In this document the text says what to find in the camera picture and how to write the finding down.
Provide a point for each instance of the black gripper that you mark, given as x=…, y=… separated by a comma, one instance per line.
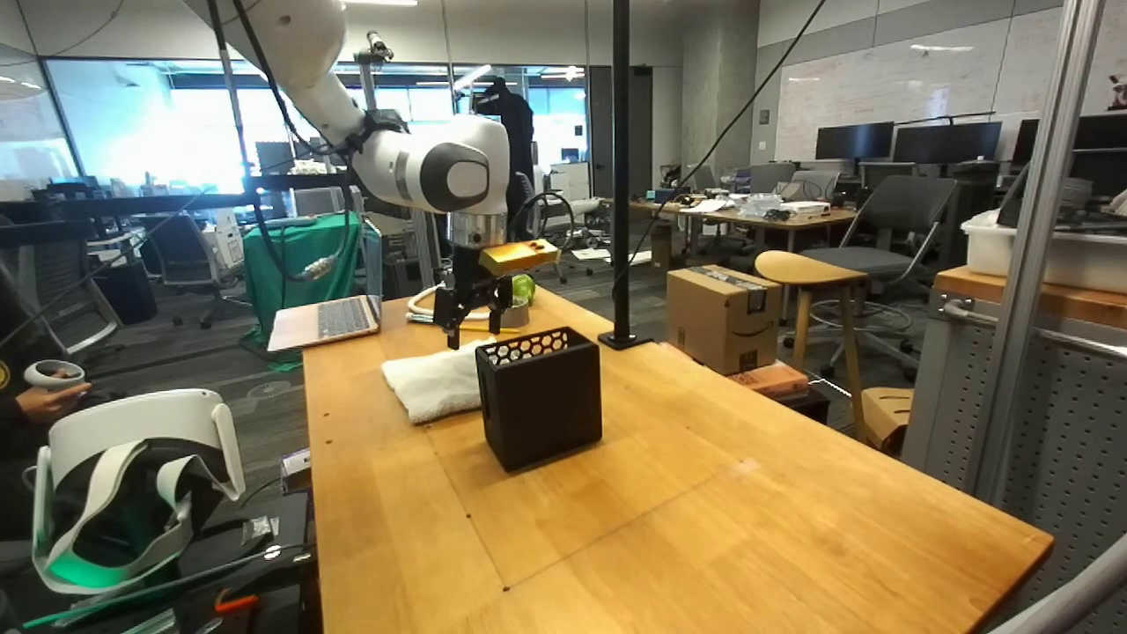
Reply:
x=464, y=289

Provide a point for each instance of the white towel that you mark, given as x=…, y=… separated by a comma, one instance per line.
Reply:
x=434, y=385

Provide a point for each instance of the black perforated box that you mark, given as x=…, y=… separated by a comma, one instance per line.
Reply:
x=540, y=396

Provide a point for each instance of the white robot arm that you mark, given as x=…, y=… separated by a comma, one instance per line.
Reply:
x=461, y=172

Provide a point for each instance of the silver laptop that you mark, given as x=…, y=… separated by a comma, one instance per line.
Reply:
x=325, y=323

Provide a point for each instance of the black vertical pole stand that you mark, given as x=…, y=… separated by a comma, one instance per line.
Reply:
x=621, y=337

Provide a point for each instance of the green cloth covered chair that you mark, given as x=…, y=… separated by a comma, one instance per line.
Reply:
x=308, y=262

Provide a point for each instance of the cardboard box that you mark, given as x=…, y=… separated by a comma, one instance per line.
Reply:
x=725, y=319

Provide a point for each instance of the background wooden desk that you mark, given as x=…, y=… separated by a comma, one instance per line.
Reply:
x=792, y=221

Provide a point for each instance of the white VR headset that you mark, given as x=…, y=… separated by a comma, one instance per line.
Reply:
x=125, y=486

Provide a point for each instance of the black office chair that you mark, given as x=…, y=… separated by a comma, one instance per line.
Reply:
x=894, y=230

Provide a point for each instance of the orange green wrist camera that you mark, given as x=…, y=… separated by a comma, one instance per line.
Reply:
x=517, y=257

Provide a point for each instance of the aluminium frame post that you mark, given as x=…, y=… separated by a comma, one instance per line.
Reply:
x=1020, y=319

